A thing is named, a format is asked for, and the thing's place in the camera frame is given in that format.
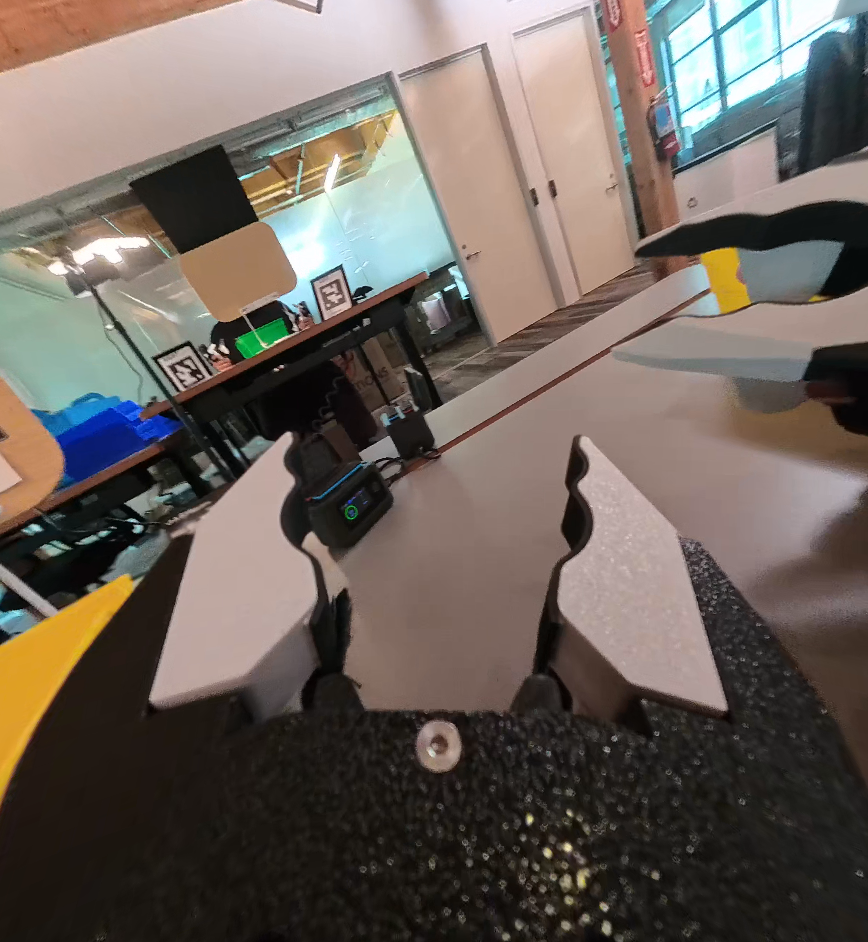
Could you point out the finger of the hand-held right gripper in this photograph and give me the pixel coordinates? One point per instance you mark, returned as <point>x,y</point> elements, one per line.
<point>787,272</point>
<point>721,357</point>

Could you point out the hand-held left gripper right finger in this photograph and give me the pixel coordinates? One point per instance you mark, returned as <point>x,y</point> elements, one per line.
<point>629,589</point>

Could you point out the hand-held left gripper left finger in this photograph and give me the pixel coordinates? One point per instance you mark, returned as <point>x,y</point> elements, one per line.
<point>243,589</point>

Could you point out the yellow plastic bin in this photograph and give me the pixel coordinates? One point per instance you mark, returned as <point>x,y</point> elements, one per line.
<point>7,699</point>

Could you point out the black portable power station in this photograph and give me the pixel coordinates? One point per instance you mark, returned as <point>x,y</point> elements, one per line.
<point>349,508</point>

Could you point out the dark jacket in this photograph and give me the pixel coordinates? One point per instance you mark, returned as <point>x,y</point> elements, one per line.
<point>838,88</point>

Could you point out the stack of blue bins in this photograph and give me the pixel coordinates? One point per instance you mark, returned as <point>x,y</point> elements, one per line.
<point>103,434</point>

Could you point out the black battery charger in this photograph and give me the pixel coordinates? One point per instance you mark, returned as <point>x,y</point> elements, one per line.
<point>410,434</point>

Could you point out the printed marker tag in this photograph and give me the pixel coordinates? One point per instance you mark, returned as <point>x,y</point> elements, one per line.
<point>331,293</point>
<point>182,368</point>

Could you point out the white door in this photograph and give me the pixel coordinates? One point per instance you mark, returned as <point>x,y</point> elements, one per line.
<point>478,191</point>
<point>574,147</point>

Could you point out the green plastic bin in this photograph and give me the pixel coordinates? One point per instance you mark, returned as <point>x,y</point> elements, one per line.
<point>261,340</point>

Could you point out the cardboard box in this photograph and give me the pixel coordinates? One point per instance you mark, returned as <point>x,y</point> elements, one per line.
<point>379,375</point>

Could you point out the wooden top table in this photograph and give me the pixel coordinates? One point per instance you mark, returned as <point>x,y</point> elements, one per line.
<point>309,342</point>

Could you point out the rounded wooden board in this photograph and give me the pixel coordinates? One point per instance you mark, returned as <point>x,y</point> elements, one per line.
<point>22,441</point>

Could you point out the tripod studio light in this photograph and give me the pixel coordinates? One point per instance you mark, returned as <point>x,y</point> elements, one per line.
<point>92,272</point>

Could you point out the wooden post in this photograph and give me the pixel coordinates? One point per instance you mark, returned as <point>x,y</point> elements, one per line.
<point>640,169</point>

